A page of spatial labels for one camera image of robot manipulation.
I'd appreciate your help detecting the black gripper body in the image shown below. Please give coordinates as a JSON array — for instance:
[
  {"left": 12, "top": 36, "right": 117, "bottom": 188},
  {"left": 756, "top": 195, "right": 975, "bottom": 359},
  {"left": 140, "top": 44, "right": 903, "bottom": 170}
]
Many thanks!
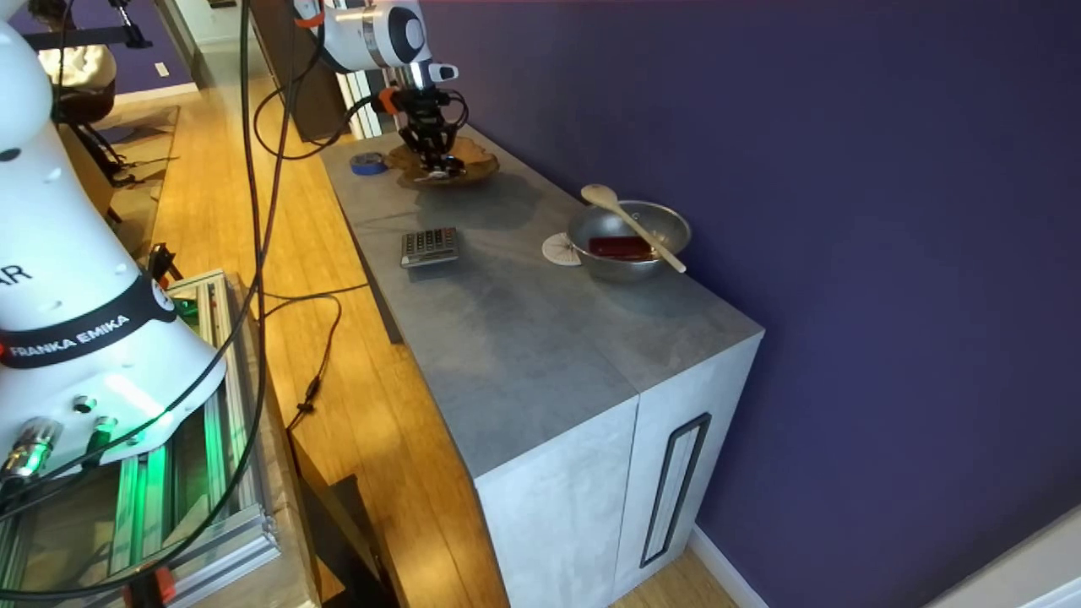
[{"left": 387, "top": 85, "right": 468, "bottom": 141}]

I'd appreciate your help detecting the brown wooden burl bowl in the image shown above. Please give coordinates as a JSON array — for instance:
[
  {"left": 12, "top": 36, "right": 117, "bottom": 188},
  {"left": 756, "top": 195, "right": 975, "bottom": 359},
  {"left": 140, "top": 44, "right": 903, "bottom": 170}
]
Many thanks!
[{"left": 384, "top": 133, "right": 504, "bottom": 193}]

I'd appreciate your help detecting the blue masking tape roll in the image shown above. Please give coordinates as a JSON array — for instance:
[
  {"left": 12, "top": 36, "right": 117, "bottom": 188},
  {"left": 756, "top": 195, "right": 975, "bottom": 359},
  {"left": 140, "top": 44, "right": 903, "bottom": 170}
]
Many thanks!
[{"left": 348, "top": 148, "right": 394, "bottom": 183}]

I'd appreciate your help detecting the grey desk calculator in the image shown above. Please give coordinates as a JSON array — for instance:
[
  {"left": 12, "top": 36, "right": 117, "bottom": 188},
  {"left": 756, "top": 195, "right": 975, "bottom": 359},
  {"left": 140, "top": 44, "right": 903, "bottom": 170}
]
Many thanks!
[{"left": 400, "top": 222, "right": 468, "bottom": 275}]

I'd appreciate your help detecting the white round coaster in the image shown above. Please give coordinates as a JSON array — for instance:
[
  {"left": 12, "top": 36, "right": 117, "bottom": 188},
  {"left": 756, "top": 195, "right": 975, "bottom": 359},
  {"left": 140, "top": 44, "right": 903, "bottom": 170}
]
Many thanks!
[{"left": 536, "top": 231, "right": 590, "bottom": 271}]

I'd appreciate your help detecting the bowl with wooden spoon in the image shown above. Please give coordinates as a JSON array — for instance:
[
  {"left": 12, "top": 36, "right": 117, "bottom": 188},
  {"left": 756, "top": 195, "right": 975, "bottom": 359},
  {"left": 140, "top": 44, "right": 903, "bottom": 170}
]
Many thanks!
[{"left": 578, "top": 183, "right": 693, "bottom": 277}]

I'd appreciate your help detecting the silver metal bowl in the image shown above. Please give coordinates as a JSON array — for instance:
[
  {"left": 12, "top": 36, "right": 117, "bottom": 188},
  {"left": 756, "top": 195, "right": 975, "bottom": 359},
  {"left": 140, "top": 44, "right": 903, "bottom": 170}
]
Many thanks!
[{"left": 565, "top": 195, "right": 697, "bottom": 286}]

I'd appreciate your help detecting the black office chair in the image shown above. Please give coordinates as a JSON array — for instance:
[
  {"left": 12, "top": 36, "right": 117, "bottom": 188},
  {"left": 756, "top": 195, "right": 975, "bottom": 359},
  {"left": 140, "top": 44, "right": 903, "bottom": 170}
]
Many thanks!
[{"left": 24, "top": 0, "right": 155, "bottom": 188}]

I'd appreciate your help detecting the grey concrete-look cabinet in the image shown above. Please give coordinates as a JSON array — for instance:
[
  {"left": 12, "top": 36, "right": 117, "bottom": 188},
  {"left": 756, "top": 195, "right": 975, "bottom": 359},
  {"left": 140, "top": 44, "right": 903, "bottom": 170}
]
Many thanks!
[{"left": 319, "top": 123, "right": 770, "bottom": 608}]

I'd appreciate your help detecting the black cable on floor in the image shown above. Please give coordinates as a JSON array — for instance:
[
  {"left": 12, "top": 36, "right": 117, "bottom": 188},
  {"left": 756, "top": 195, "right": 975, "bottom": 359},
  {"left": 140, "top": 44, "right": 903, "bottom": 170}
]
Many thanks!
[{"left": 254, "top": 282, "right": 377, "bottom": 439}]

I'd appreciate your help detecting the black rectangular cabinet handle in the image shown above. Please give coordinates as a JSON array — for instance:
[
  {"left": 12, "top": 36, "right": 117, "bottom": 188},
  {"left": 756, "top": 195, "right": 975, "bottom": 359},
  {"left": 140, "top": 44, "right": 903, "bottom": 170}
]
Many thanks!
[{"left": 637, "top": 408, "right": 716, "bottom": 570}]

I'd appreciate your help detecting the aluminium robot stand frame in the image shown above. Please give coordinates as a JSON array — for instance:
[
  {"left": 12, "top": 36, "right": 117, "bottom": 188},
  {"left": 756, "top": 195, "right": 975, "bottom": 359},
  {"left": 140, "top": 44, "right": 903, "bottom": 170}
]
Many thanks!
[{"left": 0, "top": 266, "right": 287, "bottom": 608}]

